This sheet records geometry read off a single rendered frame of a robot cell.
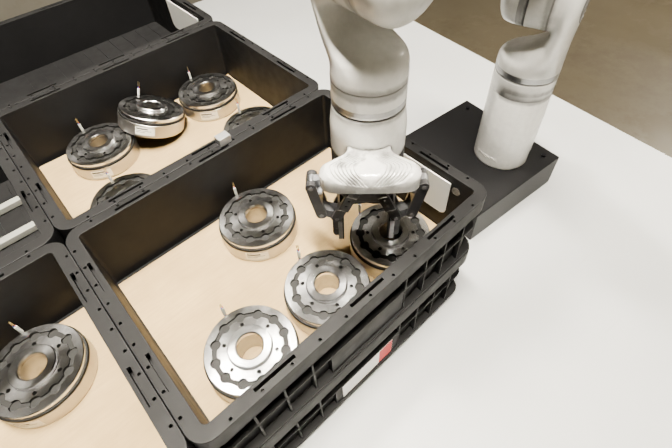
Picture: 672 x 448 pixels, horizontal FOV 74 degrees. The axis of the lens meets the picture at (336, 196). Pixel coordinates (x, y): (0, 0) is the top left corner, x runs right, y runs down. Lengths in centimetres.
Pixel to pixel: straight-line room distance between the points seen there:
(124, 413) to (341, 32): 44
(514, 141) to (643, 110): 173
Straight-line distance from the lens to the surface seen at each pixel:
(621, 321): 80
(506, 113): 75
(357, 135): 41
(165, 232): 64
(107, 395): 59
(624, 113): 243
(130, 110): 81
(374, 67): 37
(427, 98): 106
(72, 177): 83
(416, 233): 58
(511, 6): 67
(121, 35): 117
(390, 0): 32
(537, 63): 70
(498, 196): 78
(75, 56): 114
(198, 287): 61
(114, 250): 62
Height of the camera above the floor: 133
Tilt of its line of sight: 49 degrees down
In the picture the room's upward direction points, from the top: 4 degrees counter-clockwise
